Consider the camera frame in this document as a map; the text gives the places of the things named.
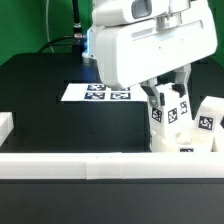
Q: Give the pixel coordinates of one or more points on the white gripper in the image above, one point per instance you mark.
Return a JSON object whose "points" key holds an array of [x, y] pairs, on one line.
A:
{"points": [[137, 53]]}

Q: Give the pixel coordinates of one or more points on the white round stool seat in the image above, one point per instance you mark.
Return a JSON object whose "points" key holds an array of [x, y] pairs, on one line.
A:
{"points": [[193, 141]]}

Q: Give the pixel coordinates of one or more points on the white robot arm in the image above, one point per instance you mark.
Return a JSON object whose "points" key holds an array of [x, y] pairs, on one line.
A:
{"points": [[118, 13]]}

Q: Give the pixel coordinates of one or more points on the white marker sheet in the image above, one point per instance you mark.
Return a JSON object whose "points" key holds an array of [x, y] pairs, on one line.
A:
{"points": [[97, 92]]}

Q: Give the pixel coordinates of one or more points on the white left fence bar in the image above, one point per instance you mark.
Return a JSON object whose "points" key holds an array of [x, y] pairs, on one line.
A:
{"points": [[6, 125]]}

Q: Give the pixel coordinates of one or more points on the white fence bar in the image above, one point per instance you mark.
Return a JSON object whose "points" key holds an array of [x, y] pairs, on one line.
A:
{"points": [[88, 166], [6, 125]]}

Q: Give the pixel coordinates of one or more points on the white front fence bar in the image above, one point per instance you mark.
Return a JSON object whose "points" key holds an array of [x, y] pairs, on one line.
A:
{"points": [[88, 166]]}

